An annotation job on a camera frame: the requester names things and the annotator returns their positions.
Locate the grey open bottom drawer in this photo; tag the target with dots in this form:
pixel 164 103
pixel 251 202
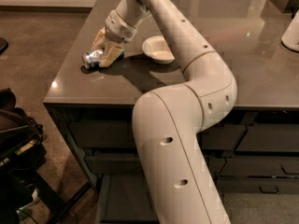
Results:
pixel 125 199

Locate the blue silver redbull can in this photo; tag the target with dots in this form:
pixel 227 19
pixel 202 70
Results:
pixel 92 59

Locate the dark round object at left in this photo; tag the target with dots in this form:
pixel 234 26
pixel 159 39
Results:
pixel 3 45

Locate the grey top right drawer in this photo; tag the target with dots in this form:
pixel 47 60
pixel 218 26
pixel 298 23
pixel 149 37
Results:
pixel 257 138

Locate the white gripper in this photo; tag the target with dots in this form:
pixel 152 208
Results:
pixel 119 29

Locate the grey bottom right drawer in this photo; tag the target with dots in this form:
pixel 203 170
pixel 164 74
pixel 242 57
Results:
pixel 258 185

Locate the grey middle left drawer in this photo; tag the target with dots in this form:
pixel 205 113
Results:
pixel 113 163

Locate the white appliance on counter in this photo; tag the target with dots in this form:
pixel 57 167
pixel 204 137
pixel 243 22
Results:
pixel 290 39

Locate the white paper bowl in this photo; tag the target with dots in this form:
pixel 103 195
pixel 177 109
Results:
pixel 157 49

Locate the grey cabinet with counter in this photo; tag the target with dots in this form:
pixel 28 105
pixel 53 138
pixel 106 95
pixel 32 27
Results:
pixel 246 33

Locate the grey middle right drawer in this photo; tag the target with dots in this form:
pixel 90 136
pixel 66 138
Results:
pixel 254 166

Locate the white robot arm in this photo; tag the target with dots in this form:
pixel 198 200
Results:
pixel 167 120

